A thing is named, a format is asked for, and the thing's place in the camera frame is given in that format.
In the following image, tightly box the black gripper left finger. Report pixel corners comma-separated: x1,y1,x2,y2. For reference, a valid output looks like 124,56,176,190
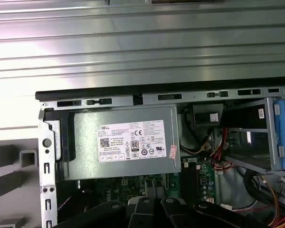
54,197,159,228

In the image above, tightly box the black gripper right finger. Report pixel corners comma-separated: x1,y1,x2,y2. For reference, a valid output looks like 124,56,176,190
160,197,280,228

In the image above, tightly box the black RAM slot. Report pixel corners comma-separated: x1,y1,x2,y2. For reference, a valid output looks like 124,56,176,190
189,163,195,207
194,163,200,207
185,163,190,207
180,163,186,207

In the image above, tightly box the green motherboard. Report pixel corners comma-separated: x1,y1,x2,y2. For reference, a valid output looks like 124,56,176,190
58,155,217,214

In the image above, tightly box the grey power supply unit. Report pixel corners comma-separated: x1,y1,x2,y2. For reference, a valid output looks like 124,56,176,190
56,104,182,183

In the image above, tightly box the black open PC case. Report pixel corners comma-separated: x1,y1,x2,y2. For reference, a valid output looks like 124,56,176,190
35,85,285,228

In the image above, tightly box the metal optical drive cage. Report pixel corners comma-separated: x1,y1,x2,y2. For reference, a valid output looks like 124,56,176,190
224,96,280,173

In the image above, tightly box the grey parts rack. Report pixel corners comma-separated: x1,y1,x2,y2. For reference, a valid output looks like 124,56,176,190
0,137,42,228

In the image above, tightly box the yellow black wire bundle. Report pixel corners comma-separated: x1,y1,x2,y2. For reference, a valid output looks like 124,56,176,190
180,139,213,155

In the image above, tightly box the thick black cable loop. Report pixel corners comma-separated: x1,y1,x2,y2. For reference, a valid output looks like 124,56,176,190
243,170,284,208

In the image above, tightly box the red orange wire bundle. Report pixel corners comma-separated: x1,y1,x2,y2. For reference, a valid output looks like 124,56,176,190
210,127,231,172

